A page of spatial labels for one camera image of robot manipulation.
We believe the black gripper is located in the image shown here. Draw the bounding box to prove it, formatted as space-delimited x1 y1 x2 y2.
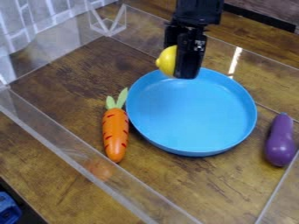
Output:
163 0 224 80

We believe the yellow toy lemon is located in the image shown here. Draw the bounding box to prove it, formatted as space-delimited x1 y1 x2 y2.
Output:
155 45 177 76

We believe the blue round plastic tray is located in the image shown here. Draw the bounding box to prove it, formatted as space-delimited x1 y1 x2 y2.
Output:
125 68 258 157

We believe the orange toy carrot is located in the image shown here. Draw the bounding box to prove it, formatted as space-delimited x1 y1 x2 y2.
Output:
101 88 128 163

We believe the purple toy eggplant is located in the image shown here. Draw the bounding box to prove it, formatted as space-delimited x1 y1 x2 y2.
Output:
266 113 295 167

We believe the blue object at corner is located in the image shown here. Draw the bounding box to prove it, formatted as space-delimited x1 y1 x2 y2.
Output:
0 192 23 224

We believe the clear acrylic barrier wall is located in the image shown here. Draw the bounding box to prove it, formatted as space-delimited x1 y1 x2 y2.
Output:
0 0 299 224

